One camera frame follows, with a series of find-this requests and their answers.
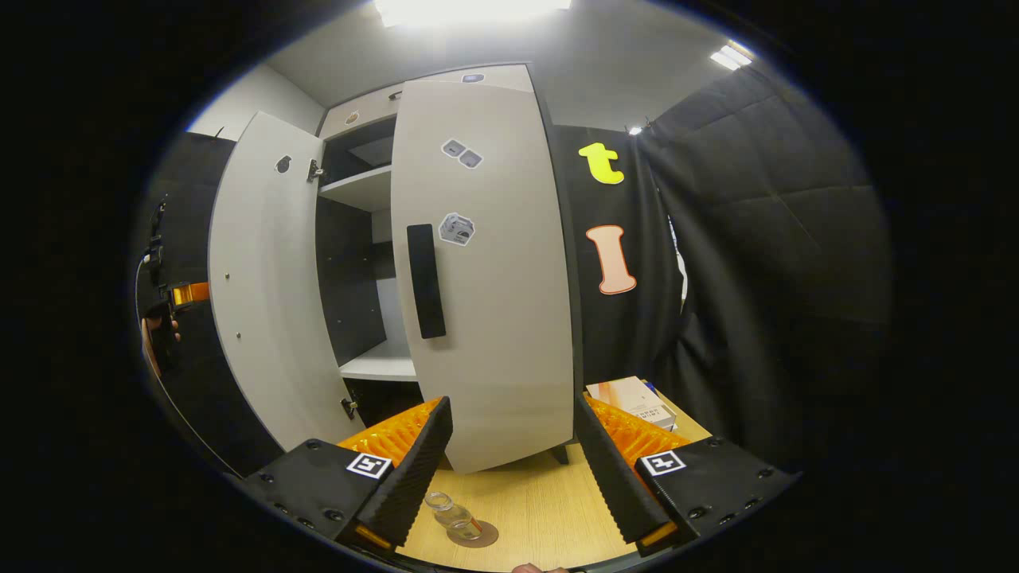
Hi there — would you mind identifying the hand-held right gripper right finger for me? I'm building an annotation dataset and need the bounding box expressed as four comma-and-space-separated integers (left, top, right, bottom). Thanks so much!
572, 392, 799, 558

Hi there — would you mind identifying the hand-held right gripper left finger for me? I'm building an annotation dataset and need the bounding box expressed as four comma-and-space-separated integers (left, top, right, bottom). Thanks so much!
239, 396, 454, 554

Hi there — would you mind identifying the clear glass bottle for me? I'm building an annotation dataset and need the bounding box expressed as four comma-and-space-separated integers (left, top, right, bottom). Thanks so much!
424, 491, 483, 543

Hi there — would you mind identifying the round brown coaster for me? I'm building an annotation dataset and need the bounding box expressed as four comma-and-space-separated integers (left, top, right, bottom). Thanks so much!
446, 520, 500, 549

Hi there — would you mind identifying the white cabinet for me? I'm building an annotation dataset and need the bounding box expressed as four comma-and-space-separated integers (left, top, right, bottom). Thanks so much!
314, 64, 586, 466

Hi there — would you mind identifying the white cabinet shelf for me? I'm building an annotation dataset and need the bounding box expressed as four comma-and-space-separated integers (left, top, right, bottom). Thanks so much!
340, 341, 420, 383
318, 165, 395, 213

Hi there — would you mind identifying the ceiling light panel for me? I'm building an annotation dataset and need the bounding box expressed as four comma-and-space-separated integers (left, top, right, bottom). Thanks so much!
374, 0, 574, 29
709, 41, 754, 72

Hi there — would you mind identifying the black door handle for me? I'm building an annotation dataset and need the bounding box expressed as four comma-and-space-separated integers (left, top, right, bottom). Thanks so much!
407, 224, 447, 341

